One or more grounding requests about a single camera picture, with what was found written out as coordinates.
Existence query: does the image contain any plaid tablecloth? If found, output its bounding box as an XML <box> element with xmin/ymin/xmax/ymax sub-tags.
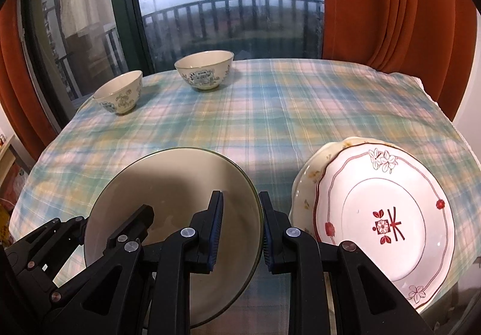
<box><xmin>9</xmin><ymin>58</ymin><xmax>481</xmax><ymax>335</ymax></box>

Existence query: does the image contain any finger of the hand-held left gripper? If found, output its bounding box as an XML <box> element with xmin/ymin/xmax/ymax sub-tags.
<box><xmin>47</xmin><ymin>204</ymin><xmax>155</xmax><ymax>311</ymax></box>
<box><xmin>5</xmin><ymin>216</ymin><xmax>89</xmax><ymax>287</ymax></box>

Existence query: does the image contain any cream bowl with green rim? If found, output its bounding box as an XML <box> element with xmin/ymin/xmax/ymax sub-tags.
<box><xmin>83</xmin><ymin>147</ymin><xmax>264</xmax><ymax>328</ymax></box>

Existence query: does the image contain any orange curtain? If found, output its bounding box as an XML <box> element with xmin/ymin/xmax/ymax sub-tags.
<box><xmin>319</xmin><ymin>0</ymin><xmax>478</xmax><ymax>114</ymax></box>
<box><xmin>0</xmin><ymin>0</ymin><xmax>57</xmax><ymax>163</ymax></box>

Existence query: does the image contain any balcony railing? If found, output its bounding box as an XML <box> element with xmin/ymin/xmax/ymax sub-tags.
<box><xmin>56</xmin><ymin>0</ymin><xmax>324</xmax><ymax>95</ymax></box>

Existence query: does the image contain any dark green window frame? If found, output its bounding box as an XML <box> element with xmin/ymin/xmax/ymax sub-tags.
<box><xmin>106</xmin><ymin>0</ymin><xmax>156</xmax><ymax>74</ymax></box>

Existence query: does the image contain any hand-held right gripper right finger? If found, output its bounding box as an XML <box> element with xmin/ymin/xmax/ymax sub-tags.
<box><xmin>259</xmin><ymin>190</ymin><xmax>437</xmax><ymax>335</ymax></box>

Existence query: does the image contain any white plate with red pattern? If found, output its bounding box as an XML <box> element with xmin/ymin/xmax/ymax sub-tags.
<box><xmin>313</xmin><ymin>142</ymin><xmax>456</xmax><ymax>311</ymax></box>

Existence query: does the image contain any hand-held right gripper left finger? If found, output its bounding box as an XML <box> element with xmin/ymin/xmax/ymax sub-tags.
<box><xmin>49</xmin><ymin>190</ymin><xmax>225</xmax><ymax>335</ymax></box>

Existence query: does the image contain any cream bowl with blue print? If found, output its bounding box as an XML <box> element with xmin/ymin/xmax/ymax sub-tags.
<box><xmin>174</xmin><ymin>50</ymin><xmax>235</xmax><ymax>92</ymax></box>
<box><xmin>93</xmin><ymin>70</ymin><xmax>144</xmax><ymax>115</ymax></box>

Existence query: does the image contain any wooden shelf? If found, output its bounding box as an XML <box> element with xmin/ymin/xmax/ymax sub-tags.
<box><xmin>0</xmin><ymin>134</ymin><xmax>19</xmax><ymax>189</ymax></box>

